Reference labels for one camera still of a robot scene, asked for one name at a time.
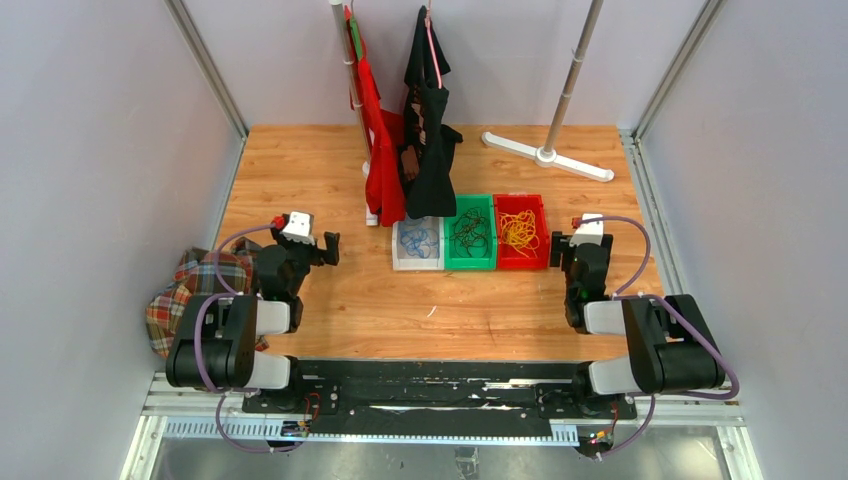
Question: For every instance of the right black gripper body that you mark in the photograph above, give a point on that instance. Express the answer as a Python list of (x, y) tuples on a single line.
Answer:
[(568, 254)]

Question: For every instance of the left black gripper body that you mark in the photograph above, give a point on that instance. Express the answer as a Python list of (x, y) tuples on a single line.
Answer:
[(303, 256)]

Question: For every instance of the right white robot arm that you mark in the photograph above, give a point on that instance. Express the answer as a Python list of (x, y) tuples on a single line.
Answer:
[(670, 349)]

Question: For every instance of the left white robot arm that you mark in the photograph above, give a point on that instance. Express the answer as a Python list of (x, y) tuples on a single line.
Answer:
[(215, 348)]

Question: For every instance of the red plastic bin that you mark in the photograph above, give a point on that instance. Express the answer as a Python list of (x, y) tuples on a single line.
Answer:
[(523, 237)]

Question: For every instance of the red hanging shirt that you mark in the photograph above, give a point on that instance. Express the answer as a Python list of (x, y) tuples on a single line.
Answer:
[(383, 191)]

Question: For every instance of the green plastic bin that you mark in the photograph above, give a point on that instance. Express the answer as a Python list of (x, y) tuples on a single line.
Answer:
[(470, 235)]

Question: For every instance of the white plastic bin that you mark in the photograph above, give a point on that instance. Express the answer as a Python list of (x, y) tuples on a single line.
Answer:
[(418, 244)]

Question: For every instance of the white rack base foot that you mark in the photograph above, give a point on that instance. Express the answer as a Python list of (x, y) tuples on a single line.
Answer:
[(545, 159)]

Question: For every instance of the plaid flannel shirt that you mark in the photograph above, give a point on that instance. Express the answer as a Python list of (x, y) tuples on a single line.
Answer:
[(199, 272)]

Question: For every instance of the black hanging garment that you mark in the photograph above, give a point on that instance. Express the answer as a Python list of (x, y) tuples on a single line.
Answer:
[(428, 147)]

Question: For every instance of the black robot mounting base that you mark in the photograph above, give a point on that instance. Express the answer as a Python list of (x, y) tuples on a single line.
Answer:
[(441, 399)]

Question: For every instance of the green clothes hanger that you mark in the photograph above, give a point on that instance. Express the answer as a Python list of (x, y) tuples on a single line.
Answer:
[(359, 49)]

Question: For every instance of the right metal rack pole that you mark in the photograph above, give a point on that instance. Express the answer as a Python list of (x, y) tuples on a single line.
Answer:
[(578, 57)]

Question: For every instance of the metal rack pole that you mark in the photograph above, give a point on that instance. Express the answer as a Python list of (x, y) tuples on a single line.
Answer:
[(578, 57), (338, 11)]

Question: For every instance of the left metal rack pole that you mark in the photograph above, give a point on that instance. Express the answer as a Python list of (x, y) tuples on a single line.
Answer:
[(338, 11)]

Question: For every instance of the pink clothes hanger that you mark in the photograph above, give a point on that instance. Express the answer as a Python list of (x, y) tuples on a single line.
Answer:
[(432, 45)]

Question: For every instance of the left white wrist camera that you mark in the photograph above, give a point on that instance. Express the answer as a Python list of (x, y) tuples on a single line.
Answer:
[(298, 227)]

